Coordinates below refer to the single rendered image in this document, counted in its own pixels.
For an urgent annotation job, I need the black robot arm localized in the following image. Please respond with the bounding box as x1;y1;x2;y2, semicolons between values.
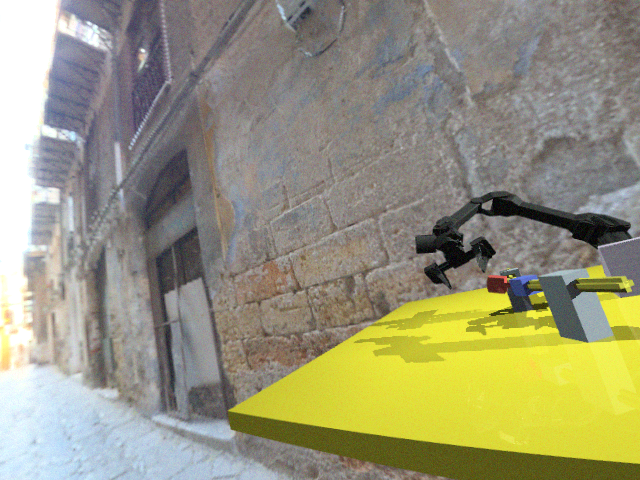
415;191;632;255

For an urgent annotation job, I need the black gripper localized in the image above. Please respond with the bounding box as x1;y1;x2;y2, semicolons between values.
424;236;496;289

